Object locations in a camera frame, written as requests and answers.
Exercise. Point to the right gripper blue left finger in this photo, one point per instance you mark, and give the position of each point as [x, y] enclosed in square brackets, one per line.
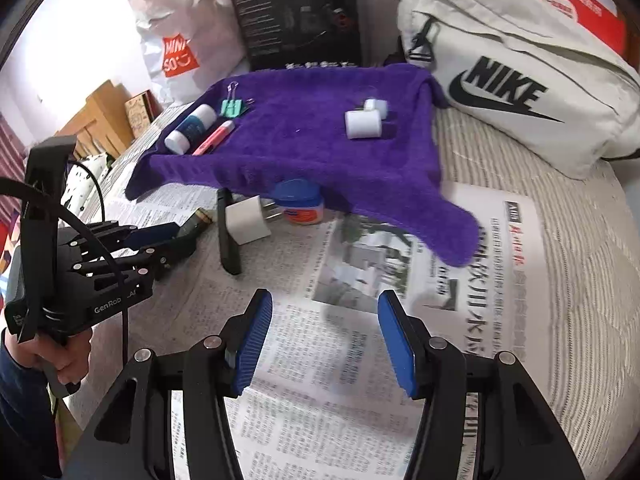
[246, 335]

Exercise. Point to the white Miniso plastic bag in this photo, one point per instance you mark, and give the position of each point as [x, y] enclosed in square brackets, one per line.
[187, 45]

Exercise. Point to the white USB lamp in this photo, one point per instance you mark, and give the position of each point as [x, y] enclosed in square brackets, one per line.
[381, 106]

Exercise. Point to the purple towel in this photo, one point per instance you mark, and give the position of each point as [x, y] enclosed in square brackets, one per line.
[296, 130]

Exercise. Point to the wooden headboard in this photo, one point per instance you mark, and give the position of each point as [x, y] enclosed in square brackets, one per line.
[101, 125]

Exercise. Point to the black headset box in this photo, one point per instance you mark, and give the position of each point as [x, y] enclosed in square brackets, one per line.
[282, 33]

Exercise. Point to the black gold tube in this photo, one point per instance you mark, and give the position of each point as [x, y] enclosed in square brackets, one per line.
[198, 223]

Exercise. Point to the green binder clip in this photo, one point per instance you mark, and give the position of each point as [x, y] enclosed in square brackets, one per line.
[233, 107]

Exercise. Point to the white wall charger plug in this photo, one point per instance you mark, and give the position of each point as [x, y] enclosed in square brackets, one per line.
[248, 220]

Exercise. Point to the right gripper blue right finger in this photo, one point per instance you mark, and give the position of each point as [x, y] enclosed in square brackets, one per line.
[405, 337]

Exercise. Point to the blue lid vaseline jar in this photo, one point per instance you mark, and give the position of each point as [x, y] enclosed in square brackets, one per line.
[301, 201]

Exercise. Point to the newspaper sheet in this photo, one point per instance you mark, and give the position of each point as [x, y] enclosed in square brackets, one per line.
[324, 402]

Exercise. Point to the patterned notebook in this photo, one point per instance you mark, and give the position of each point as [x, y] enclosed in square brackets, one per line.
[141, 111]

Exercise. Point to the polka dot pillow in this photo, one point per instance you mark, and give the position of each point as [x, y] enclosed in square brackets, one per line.
[81, 180]

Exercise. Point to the person's left hand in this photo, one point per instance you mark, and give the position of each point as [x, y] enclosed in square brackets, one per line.
[70, 362]

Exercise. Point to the pink tube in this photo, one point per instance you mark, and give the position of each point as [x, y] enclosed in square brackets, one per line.
[215, 138]

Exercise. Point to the white Nike bag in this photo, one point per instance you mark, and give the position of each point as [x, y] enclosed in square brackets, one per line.
[532, 73]

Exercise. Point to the black Horizon tube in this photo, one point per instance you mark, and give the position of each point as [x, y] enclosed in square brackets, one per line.
[229, 250]

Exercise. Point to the white blue stick tube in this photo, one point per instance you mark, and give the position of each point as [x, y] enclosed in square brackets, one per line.
[191, 131]

